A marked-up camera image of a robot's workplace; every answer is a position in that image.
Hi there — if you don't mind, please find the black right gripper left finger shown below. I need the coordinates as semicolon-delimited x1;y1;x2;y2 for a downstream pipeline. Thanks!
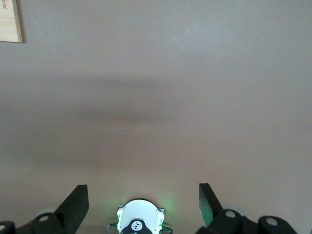
0;184;89;234

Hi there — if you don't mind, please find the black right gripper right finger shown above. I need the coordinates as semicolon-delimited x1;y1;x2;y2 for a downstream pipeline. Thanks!
195;182;299;234

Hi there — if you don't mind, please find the bamboo cutting board metal handle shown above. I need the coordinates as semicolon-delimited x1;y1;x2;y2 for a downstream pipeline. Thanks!
0;0;26;44

